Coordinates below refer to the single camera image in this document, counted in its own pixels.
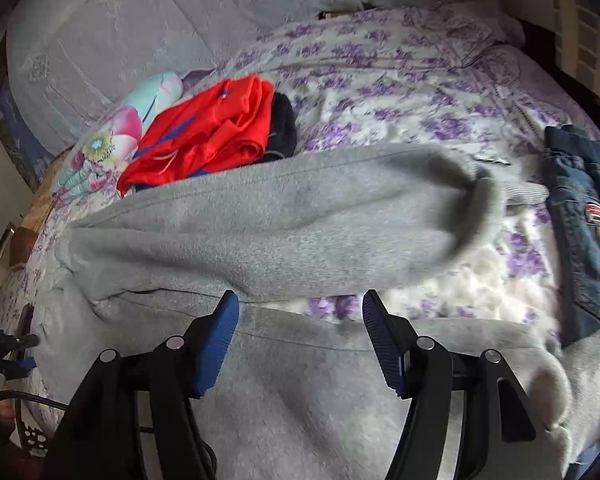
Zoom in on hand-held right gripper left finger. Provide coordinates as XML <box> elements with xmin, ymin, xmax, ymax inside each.
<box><xmin>40</xmin><ymin>290</ymin><xmax>241</xmax><ymax>480</ymax></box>

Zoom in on purple floral bedsheet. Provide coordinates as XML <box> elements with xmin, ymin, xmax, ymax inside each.
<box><xmin>0</xmin><ymin>5</ymin><xmax>600</xmax><ymax>480</ymax></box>

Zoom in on brown wooden bed frame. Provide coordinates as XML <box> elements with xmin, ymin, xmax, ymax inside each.
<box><xmin>7</xmin><ymin>180</ymin><xmax>56</xmax><ymax>271</ymax></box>

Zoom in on grey sweatshirt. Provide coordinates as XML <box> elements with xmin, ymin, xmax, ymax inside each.
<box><xmin>32</xmin><ymin>142</ymin><xmax>600</xmax><ymax>480</ymax></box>

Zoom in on blue denim jeans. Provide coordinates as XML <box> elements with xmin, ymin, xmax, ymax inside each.
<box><xmin>542</xmin><ymin>125</ymin><xmax>600</xmax><ymax>348</ymax></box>

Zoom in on grey padded headboard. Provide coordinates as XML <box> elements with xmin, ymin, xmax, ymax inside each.
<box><xmin>5</xmin><ymin>0</ymin><xmax>501</xmax><ymax>156</ymax></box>

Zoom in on black cable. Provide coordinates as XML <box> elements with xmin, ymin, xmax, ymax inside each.
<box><xmin>0</xmin><ymin>391</ymin><xmax>76</xmax><ymax>413</ymax></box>

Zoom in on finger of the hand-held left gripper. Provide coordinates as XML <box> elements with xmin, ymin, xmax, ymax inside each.
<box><xmin>0</xmin><ymin>333</ymin><xmax>41</xmax><ymax>357</ymax></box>
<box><xmin>0</xmin><ymin>357</ymin><xmax>35</xmax><ymax>382</ymax></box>

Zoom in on colourful floral folded blanket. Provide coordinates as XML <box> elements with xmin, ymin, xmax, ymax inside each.
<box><xmin>50</xmin><ymin>71</ymin><xmax>185</xmax><ymax>206</ymax></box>

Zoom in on red garment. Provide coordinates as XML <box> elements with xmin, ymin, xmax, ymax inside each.
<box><xmin>116</xmin><ymin>74</ymin><xmax>277</xmax><ymax>198</ymax></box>

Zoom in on black garment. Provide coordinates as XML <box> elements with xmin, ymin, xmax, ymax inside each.
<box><xmin>260</xmin><ymin>92</ymin><xmax>298</xmax><ymax>163</ymax></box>

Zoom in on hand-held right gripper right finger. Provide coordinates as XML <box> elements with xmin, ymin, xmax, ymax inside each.
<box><xmin>362</xmin><ymin>290</ymin><xmax>537</xmax><ymax>480</ymax></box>

